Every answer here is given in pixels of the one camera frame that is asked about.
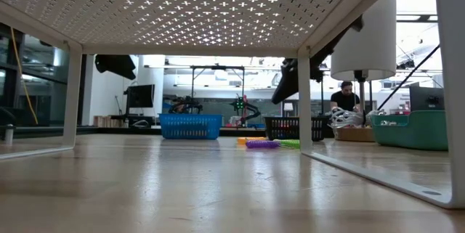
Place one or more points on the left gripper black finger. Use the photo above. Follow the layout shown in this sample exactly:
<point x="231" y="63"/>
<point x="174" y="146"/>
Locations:
<point x="116" y="65"/>

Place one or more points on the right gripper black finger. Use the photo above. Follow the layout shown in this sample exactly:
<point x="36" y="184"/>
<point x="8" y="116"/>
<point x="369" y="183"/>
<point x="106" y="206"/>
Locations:
<point x="287" y="88"/>

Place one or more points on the green coil wristband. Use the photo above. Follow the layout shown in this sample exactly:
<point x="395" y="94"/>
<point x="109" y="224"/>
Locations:
<point x="290" y="144"/>

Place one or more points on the purple coil wristband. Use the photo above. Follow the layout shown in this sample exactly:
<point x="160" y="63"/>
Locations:
<point x="261" y="144"/>

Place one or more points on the yellow-orange coil wristband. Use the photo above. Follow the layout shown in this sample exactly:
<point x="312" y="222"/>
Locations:
<point x="250" y="139"/>

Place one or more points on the black background robot arm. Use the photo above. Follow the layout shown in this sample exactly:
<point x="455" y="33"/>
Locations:
<point x="185" y="106"/>
<point x="250" y="111"/>

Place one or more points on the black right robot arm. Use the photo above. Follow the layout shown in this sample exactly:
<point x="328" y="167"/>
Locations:
<point x="318" y="69"/>

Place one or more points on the small white background lamp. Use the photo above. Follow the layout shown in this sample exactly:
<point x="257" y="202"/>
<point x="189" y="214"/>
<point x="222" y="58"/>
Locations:
<point x="288" y="106"/>

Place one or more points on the black plastic basket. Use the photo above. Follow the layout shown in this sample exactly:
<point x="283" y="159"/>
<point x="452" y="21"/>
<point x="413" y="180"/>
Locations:
<point x="281" y="126"/>

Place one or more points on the black computer monitor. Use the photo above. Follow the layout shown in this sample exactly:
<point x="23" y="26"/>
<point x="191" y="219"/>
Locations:
<point x="140" y="96"/>

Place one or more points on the pink background object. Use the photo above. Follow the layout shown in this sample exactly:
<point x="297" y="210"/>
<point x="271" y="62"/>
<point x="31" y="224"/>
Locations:
<point x="245" y="99"/>

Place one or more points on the wooden blocks stack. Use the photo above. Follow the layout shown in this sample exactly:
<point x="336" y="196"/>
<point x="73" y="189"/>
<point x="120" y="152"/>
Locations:
<point x="109" y="121"/>

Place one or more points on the person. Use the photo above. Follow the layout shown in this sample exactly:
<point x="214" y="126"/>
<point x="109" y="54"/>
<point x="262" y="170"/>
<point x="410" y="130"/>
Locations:
<point x="345" y="100"/>

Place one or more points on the white perforated metal shelf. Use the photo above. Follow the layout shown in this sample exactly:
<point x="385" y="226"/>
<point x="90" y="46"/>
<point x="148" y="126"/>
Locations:
<point x="181" y="8"/>

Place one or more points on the blue plastic basket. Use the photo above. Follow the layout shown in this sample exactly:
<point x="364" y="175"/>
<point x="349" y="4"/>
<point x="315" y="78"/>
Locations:
<point x="190" y="126"/>

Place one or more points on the teal plastic bin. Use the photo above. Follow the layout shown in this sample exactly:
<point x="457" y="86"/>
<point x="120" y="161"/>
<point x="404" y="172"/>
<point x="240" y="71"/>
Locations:
<point x="407" y="131"/>

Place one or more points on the black aluminium table frame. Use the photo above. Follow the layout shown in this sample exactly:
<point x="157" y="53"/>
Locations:
<point x="109" y="130"/>

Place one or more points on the black background metal frame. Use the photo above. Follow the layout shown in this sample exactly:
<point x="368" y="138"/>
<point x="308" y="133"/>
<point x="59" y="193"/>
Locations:
<point x="218" y="67"/>

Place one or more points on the grey metal post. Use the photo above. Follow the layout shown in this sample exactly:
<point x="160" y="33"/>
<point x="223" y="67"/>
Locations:
<point x="8" y="135"/>

